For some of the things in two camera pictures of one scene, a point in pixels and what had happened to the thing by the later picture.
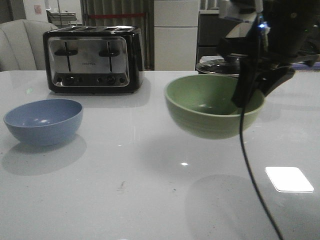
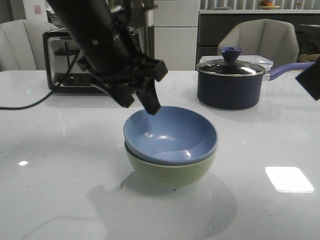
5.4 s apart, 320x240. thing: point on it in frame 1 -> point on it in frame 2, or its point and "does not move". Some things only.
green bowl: (201, 105) -> (171, 175)
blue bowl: (44, 122) -> (174, 135)
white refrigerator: (176, 23) does not move
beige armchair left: (22, 45) does not move
